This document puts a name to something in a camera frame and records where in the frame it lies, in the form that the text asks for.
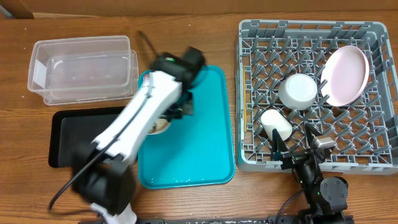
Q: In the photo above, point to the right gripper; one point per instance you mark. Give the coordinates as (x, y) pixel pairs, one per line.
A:
(279, 150)

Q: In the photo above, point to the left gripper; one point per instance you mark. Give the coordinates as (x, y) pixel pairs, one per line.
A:
(187, 107)

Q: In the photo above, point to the white paper cup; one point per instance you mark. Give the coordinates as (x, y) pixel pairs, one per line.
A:
(272, 119)

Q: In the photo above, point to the small bowl with food scraps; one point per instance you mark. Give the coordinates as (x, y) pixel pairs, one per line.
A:
(159, 126)

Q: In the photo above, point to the white round bowl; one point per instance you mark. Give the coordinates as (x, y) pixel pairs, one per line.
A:
(298, 92)

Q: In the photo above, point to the pink round plate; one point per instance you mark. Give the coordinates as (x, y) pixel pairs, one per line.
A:
(346, 74)

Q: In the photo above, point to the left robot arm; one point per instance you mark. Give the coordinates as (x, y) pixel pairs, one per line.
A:
(102, 172)

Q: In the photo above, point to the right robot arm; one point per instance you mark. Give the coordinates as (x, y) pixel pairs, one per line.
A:
(326, 197)

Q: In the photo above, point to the grey dishwasher rack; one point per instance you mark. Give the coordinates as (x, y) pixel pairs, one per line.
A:
(365, 131)

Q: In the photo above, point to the teal serving tray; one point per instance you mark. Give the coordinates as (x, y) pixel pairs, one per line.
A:
(197, 149)

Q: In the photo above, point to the clear plastic storage bin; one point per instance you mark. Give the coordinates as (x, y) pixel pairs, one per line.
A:
(83, 69)

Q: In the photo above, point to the black rectangular tray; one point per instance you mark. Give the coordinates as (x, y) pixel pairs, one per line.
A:
(73, 128)

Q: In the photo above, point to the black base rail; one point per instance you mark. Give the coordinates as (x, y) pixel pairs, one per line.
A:
(217, 221)

